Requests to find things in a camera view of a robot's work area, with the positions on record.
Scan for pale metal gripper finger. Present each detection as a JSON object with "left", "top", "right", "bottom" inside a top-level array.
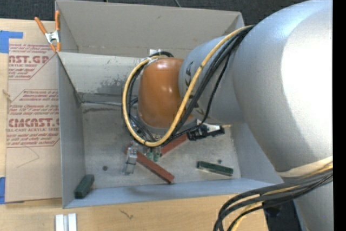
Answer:
[
  {"left": 122, "top": 159, "right": 136, "bottom": 176},
  {"left": 127, "top": 142, "right": 139, "bottom": 166}
]

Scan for red-brown flat block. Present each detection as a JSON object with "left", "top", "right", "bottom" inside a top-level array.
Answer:
[
  {"left": 124, "top": 143, "right": 176, "bottom": 185},
  {"left": 159, "top": 133, "right": 189, "bottom": 156}
]

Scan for grey metal bin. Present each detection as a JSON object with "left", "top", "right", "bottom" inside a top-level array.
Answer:
[{"left": 55, "top": 0, "right": 285, "bottom": 209}]

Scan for dark green flat block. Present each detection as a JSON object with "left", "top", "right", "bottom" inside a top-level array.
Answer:
[
  {"left": 196, "top": 160, "right": 234, "bottom": 177},
  {"left": 74, "top": 174, "right": 96, "bottom": 199}
]

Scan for brown cardboard board, red print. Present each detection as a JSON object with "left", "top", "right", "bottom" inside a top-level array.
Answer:
[{"left": 0, "top": 18, "right": 63, "bottom": 204}]

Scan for black cylinder on white bracket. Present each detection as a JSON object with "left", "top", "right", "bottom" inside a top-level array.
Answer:
[{"left": 186, "top": 118, "right": 232, "bottom": 142}]

